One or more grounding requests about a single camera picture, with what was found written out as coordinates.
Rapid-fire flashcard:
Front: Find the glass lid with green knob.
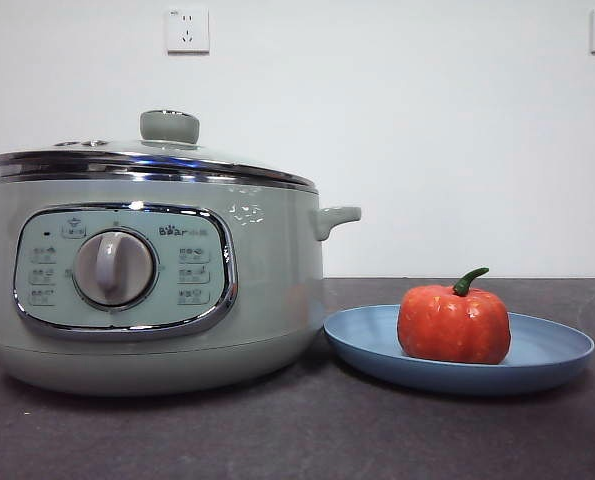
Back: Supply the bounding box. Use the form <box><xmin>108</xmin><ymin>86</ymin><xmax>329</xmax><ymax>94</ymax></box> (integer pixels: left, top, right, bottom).
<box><xmin>0</xmin><ymin>110</ymin><xmax>319</xmax><ymax>192</ymax></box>

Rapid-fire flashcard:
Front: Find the orange pumpkin with green stem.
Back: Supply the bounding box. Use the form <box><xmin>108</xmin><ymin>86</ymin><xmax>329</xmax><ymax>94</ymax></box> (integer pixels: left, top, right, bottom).
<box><xmin>396</xmin><ymin>266</ymin><xmax>513</xmax><ymax>366</ymax></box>

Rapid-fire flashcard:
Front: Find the pale green electric steamer pot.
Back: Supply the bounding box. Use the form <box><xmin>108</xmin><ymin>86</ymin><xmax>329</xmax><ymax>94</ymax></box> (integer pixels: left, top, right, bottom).
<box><xmin>0</xmin><ymin>175</ymin><xmax>363</xmax><ymax>399</ymax></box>

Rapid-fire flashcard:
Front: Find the blue round plate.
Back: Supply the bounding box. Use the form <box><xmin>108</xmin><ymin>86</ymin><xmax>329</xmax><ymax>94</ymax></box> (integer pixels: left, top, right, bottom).
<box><xmin>322</xmin><ymin>303</ymin><xmax>595</xmax><ymax>398</ymax></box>

